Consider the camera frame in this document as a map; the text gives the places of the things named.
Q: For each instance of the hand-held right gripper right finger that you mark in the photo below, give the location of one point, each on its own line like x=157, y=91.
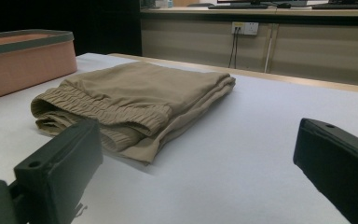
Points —
x=338, y=165

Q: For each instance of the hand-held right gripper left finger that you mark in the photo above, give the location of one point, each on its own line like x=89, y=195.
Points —
x=59, y=168

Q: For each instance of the pink storage box grey rim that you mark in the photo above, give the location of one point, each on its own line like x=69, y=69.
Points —
x=28, y=68

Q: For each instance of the khaki pants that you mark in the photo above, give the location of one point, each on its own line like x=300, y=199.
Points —
x=136, y=90

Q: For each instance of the light wooden table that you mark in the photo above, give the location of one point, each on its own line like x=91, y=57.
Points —
x=292, y=79

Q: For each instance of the white table mat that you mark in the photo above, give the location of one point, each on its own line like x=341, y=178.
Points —
x=230, y=140

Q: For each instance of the beige panelled desk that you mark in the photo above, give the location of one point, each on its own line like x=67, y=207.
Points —
x=323, y=46

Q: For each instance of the black curtain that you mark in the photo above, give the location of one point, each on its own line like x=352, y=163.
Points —
x=74, y=18

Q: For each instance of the black keyboard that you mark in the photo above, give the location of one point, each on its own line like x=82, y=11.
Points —
x=345, y=6
x=239, y=6

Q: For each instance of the black computer mouse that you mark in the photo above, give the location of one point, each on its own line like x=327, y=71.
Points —
x=283, y=5

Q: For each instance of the white wall socket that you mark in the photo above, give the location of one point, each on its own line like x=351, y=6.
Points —
x=248, y=28

